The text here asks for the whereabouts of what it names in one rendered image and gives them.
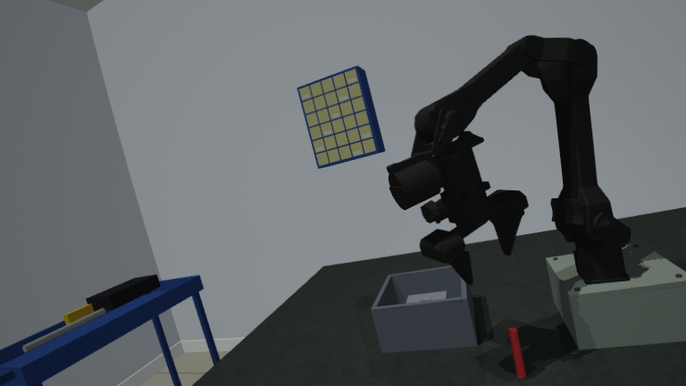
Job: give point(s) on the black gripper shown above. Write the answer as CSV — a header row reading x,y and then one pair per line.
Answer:
x,y
471,208

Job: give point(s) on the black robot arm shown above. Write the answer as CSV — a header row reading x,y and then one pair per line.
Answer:
x,y
567,69

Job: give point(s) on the red peg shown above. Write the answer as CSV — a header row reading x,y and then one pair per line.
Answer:
x,y
517,354

